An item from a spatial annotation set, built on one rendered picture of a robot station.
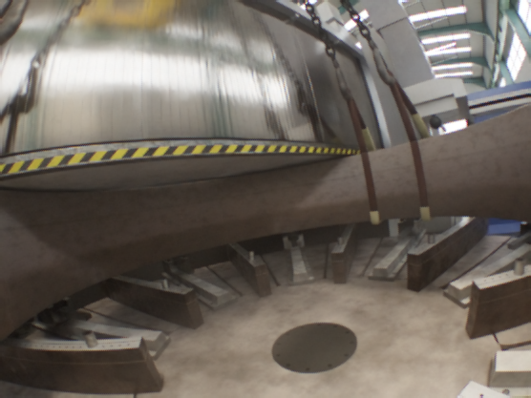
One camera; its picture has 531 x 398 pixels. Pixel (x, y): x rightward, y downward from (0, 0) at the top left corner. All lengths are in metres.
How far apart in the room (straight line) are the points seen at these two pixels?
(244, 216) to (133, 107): 2.20
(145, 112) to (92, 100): 0.43
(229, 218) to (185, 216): 0.63
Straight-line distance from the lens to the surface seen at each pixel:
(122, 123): 1.76
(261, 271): 2.58
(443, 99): 3.83
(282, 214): 3.37
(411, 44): 4.22
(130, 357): 1.56
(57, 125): 1.79
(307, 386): 1.48
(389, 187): 3.15
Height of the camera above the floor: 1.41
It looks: level
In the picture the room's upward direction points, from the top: 10 degrees counter-clockwise
